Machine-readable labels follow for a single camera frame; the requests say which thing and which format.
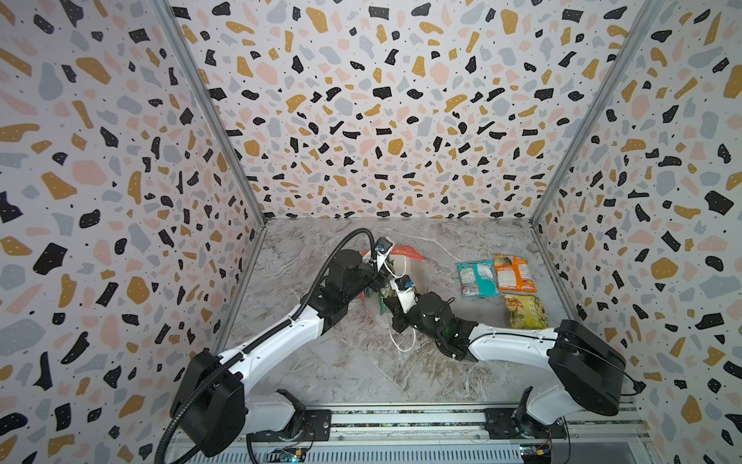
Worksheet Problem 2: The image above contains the teal snack packet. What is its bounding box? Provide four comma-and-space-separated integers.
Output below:
456, 260, 500, 299

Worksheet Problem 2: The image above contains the red paper gift bag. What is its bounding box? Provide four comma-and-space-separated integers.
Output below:
361, 246, 428, 353

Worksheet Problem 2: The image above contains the orange snack packet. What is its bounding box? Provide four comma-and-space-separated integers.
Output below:
493, 254, 537, 293

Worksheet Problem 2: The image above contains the yellow green snack packet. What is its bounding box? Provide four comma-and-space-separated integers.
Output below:
502, 294, 549, 330

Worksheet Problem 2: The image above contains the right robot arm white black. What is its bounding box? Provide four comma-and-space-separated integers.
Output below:
384, 292, 626, 439

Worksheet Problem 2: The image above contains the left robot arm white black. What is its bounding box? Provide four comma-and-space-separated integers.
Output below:
155, 243, 393, 463

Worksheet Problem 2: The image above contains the right circuit board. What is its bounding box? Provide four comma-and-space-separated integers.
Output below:
519, 445, 552, 464

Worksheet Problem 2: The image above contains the circuit board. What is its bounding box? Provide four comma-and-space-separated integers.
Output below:
267, 447, 307, 463
519, 445, 552, 464

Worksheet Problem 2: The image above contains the left circuit board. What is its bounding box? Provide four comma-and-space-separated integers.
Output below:
267, 447, 307, 463

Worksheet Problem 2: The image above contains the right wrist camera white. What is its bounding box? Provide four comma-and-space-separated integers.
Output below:
391, 275, 417, 313

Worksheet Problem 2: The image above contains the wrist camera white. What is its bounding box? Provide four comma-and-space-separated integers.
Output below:
374, 237, 395, 272
391, 275, 417, 313

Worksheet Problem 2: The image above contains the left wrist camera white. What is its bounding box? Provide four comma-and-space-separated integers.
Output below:
374, 237, 395, 272

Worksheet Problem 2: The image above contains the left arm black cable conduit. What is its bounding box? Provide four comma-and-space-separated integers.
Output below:
153, 227, 378, 464

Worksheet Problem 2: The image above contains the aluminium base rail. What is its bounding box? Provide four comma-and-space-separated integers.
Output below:
191, 403, 662, 463

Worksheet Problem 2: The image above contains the left corner aluminium post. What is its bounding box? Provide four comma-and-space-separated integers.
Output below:
151, 0, 267, 230

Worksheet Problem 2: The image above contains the corner aluminium post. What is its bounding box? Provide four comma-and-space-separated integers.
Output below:
151, 0, 267, 230
529, 0, 663, 229

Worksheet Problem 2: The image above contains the right corner aluminium post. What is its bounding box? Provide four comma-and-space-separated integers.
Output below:
529, 0, 663, 229

